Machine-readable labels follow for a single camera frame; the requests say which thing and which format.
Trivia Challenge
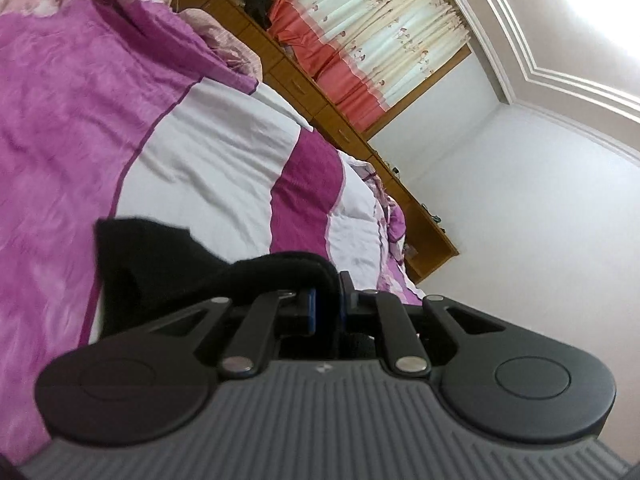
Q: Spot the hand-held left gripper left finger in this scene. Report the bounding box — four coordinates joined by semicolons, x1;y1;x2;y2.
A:
145;287;319;381

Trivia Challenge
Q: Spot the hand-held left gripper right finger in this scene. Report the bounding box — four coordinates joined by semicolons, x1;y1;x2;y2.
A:
339;270;506;378

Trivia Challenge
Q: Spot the black knit cardigan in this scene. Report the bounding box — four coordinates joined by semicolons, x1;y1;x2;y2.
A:
95;217;377;361

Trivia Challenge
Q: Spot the long wooden cabinet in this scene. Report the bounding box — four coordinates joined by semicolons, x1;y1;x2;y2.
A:
170;0;460;285

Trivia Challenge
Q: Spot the pink and cream curtain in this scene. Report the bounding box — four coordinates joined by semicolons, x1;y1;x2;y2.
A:
267;0;474;137

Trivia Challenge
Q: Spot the purple and white blanket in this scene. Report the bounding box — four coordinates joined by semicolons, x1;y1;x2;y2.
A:
0;0;427;467

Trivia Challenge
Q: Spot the dark cable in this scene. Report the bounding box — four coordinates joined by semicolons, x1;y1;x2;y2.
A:
420;202;447;234

